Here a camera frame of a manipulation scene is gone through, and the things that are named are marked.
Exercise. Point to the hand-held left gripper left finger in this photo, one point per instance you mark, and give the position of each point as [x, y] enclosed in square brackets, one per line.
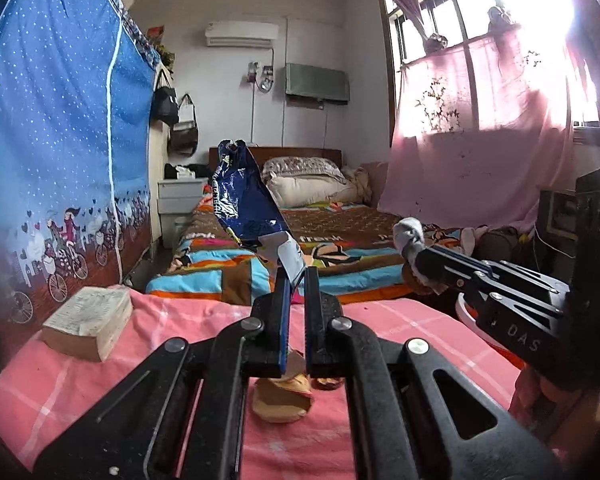
[281, 320]

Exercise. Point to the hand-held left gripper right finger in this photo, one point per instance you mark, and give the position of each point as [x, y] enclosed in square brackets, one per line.
[311, 320]

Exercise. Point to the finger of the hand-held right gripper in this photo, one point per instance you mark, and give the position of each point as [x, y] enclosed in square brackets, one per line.
[480, 264]
[505, 320]

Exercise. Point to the grey white sock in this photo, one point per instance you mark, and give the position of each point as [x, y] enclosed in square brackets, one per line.
[410, 240]

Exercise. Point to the brown fruit peel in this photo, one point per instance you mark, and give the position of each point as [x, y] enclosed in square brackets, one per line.
[280, 402]

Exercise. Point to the blue snack wrapper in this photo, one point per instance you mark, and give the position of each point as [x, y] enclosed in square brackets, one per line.
[240, 200]

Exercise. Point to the person's right hand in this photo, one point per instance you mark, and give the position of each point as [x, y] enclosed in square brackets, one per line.
[572, 412]

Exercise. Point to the white pink garment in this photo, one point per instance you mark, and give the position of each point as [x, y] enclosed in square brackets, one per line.
[472, 240]

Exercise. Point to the dark upholstered seat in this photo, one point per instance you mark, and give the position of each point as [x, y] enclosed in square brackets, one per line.
[505, 242]

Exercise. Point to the wooden desk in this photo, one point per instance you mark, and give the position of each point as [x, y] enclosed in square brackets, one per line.
[555, 215]

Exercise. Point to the bed with colourful blanket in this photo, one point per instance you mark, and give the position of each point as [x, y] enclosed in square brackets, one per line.
[350, 240]

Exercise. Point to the pink window cloth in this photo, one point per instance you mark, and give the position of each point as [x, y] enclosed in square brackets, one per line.
[470, 160]

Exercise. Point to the beige pillow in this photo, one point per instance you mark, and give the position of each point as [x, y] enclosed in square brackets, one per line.
[310, 192]

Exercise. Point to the beige bundled blanket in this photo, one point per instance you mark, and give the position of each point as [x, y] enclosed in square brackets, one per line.
[362, 182]

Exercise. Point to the white nightstand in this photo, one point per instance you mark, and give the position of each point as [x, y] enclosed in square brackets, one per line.
[180, 205]

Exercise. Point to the floral pillow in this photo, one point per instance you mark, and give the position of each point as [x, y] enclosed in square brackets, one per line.
[300, 166]

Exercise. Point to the wooden bed headboard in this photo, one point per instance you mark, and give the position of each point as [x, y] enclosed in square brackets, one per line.
[300, 152]

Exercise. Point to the tissue box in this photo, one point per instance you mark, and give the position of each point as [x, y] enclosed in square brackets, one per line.
[185, 172]

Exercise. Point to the thick old book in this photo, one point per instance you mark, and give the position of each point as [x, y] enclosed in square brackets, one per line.
[87, 322]

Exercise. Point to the brown hanging bag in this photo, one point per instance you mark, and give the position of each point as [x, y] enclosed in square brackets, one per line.
[184, 137]

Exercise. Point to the pink checked cloth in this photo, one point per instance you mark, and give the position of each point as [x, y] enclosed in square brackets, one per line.
[80, 395]

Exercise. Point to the black hanging bag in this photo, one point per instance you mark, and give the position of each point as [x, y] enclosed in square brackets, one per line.
[165, 105]

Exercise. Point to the barred window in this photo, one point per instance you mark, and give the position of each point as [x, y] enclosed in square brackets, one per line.
[440, 5]

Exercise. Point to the white air conditioner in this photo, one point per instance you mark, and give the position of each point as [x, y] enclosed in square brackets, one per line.
[240, 35]

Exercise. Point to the blue dotted wardrobe cover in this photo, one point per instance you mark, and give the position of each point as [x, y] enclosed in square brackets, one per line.
[55, 135]

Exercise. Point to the clutter on cabinet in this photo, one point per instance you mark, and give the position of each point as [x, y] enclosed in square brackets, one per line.
[160, 47]

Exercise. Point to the grey wall television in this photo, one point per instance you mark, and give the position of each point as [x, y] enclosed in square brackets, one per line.
[317, 82]

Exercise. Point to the wall socket with chargers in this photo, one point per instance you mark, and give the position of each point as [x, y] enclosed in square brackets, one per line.
[260, 75]

